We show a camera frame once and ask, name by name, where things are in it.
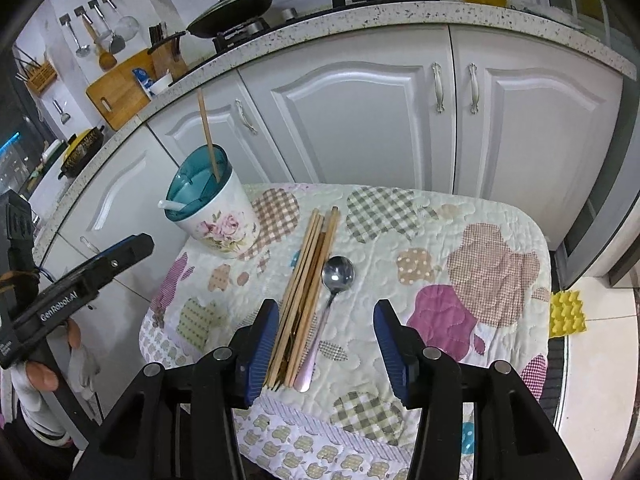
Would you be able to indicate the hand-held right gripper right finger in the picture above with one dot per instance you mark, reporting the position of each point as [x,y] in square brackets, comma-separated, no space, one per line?
[390,352]

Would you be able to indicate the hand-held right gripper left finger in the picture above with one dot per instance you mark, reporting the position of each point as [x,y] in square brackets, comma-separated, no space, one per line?
[263,355]

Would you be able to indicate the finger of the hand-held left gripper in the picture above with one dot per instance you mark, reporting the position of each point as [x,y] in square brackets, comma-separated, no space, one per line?
[122,255]

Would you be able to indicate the bunch of wooden chopsticks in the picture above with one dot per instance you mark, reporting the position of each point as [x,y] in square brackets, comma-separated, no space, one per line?
[305,270]

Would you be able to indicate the teal chopstick holder cup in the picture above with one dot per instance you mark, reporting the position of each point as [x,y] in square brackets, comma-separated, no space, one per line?
[225,215]

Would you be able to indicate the long wooden chopstick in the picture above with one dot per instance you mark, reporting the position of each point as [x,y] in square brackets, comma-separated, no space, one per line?
[205,130]

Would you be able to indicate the person's left hand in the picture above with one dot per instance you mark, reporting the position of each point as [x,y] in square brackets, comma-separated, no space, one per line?
[82,367]

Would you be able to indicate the white cabinet door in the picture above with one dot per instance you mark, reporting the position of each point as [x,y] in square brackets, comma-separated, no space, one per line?
[350,110]
[540,135]
[200,125]
[115,195]

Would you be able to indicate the white ceramic spoon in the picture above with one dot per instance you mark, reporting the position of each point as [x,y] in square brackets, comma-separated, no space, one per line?
[167,204]

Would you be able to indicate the yellow and black casserole pot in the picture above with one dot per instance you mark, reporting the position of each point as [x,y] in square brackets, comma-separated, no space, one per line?
[82,150]

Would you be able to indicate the quilted patchwork table cloth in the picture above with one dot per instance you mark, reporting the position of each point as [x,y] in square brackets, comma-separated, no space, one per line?
[450,240]

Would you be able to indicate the small metal scoop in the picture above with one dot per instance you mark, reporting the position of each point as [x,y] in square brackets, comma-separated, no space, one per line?
[64,116]

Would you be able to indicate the wooden cutting board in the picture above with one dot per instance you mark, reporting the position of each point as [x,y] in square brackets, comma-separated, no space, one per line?
[117,92]

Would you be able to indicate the blue and white carton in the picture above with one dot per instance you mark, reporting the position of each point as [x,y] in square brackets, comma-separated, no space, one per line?
[144,82]

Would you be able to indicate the yellow egg tray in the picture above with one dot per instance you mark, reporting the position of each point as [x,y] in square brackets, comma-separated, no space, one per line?
[569,315]

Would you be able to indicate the wooden knife block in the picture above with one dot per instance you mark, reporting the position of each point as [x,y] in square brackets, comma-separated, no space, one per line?
[167,57]

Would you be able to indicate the metal ladle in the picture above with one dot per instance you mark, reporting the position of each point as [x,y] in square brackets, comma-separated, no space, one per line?
[81,50]

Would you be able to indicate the grey spatula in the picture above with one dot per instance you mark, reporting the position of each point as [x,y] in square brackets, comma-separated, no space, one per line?
[116,44]

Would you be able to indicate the black wok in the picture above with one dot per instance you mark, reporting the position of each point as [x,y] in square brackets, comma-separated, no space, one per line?
[220,22]

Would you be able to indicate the glass wok lid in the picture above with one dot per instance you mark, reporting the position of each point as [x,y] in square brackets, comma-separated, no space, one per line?
[245,0]

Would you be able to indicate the speckled stone countertop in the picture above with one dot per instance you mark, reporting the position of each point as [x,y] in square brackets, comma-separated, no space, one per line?
[350,15]

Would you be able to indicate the wooden wall chopstick holder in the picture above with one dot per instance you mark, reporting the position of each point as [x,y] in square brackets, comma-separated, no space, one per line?
[41,76]

